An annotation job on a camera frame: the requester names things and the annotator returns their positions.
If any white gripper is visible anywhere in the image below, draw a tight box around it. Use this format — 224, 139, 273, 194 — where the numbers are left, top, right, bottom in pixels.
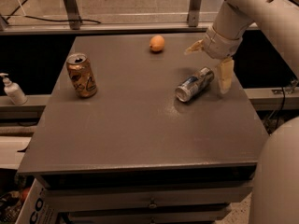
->
184, 26, 243, 94

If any silver blue redbull can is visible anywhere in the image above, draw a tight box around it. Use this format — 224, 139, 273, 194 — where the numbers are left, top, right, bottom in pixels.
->
175, 67, 214, 103

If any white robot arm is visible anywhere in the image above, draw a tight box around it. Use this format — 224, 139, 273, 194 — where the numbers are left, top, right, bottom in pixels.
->
192, 0, 299, 224

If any gold soda can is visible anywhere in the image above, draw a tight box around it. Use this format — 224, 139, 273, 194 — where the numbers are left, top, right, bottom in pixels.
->
66, 52, 97, 98

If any orange lemon fruit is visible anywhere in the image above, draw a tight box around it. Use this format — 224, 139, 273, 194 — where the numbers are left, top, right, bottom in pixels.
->
149, 35, 165, 52

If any grey drawer cabinet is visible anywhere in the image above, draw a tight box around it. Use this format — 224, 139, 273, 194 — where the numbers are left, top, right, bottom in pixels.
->
19, 34, 267, 224

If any upper drawer knob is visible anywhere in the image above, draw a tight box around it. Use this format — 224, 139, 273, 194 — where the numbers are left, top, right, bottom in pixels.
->
148, 199, 157, 209

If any white pump bottle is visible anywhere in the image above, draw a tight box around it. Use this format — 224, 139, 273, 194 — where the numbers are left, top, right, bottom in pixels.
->
0, 73, 27, 105

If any white cardboard box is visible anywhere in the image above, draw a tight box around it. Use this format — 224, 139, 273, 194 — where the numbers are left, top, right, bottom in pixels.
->
15, 179, 58, 224

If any right metal bracket post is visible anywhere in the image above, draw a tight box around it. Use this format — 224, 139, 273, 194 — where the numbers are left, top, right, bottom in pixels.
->
187, 0, 202, 27

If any metal bracket post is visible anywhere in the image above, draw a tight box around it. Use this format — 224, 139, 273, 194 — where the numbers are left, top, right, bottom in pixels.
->
63, 0, 82, 30
187, 0, 202, 27

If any black cable right side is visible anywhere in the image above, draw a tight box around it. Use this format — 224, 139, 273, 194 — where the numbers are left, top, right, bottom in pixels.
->
267, 86, 287, 133

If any left metal bracket post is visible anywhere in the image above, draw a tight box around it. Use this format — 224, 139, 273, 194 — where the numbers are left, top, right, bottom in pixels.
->
63, 0, 82, 30

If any black cable on floor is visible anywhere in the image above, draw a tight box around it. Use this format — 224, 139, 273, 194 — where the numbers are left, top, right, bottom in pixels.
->
5, 0, 102, 25

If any grey metal rail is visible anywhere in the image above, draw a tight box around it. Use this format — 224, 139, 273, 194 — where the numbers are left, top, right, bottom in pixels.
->
0, 22, 212, 35

